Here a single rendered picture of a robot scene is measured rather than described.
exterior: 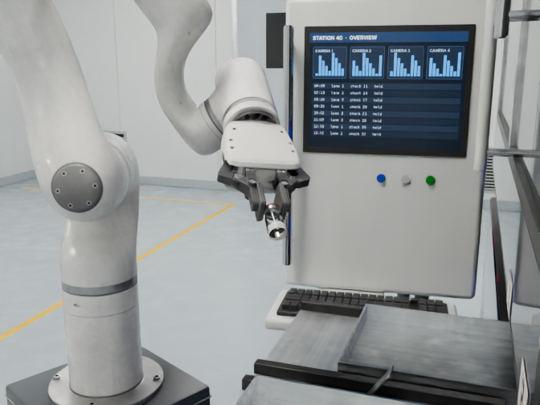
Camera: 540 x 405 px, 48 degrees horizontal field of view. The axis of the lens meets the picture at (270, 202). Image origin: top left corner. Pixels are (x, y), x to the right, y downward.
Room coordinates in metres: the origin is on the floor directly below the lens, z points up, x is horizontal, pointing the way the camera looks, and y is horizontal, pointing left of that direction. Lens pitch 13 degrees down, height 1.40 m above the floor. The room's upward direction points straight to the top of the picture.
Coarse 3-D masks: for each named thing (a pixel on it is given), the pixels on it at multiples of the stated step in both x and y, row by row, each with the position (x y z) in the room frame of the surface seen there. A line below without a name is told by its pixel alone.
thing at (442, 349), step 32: (384, 320) 1.13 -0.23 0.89; (416, 320) 1.11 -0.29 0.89; (448, 320) 1.09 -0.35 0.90; (480, 320) 1.07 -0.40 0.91; (352, 352) 1.00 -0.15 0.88; (384, 352) 1.00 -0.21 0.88; (416, 352) 1.00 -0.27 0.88; (448, 352) 1.00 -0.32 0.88; (480, 352) 1.00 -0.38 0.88; (512, 352) 1.00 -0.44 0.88; (416, 384) 0.86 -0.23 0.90; (448, 384) 0.84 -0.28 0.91; (480, 384) 0.83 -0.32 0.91; (512, 384) 0.89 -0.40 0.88
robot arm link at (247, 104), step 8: (232, 104) 0.87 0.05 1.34; (240, 104) 0.86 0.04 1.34; (248, 104) 0.85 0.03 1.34; (256, 104) 0.85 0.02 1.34; (264, 104) 0.86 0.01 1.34; (232, 112) 0.85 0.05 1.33; (240, 112) 0.85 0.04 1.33; (272, 112) 0.86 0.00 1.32; (224, 120) 0.87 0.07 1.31; (232, 120) 0.85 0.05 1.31; (224, 128) 0.86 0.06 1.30
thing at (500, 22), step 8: (496, 0) 0.89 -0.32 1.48; (504, 0) 0.88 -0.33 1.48; (496, 8) 0.89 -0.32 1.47; (504, 8) 0.88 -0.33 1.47; (496, 16) 0.89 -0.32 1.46; (504, 16) 0.88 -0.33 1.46; (512, 16) 0.88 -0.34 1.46; (520, 16) 0.88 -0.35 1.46; (528, 16) 0.87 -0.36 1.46; (536, 16) 0.87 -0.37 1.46; (496, 24) 0.89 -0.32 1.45; (504, 24) 0.88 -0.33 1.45; (496, 32) 0.88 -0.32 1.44; (504, 32) 0.88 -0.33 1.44
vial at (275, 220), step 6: (270, 210) 0.70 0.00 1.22; (276, 210) 0.70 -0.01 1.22; (270, 216) 0.69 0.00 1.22; (276, 216) 0.69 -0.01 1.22; (282, 216) 0.70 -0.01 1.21; (270, 222) 0.68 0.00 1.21; (276, 222) 0.68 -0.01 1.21; (282, 222) 0.68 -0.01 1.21; (270, 228) 0.68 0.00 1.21; (276, 228) 0.67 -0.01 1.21; (282, 228) 0.67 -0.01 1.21; (270, 234) 0.67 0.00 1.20; (276, 234) 0.68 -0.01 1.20; (282, 234) 0.68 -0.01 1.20; (276, 240) 0.68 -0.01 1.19
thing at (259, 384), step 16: (256, 384) 0.85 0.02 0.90; (272, 384) 0.85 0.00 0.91; (288, 384) 0.84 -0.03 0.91; (304, 384) 0.83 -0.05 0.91; (240, 400) 0.79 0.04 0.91; (256, 400) 0.84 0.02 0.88; (272, 400) 0.84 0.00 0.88; (288, 400) 0.84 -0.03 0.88; (304, 400) 0.83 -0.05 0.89; (320, 400) 0.82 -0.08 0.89; (336, 400) 0.81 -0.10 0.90; (352, 400) 0.81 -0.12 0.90; (368, 400) 0.80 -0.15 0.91; (384, 400) 0.79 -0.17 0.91; (400, 400) 0.79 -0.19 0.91
